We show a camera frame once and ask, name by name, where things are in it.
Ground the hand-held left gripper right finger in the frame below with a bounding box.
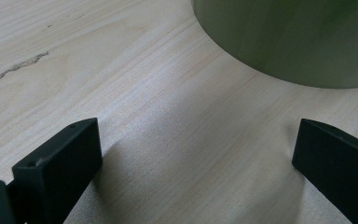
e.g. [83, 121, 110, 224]
[291, 118, 358, 224]

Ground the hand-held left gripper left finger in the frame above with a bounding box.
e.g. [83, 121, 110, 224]
[11, 117, 103, 224]

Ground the green round trash bin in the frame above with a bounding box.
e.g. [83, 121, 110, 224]
[190, 0, 358, 90]

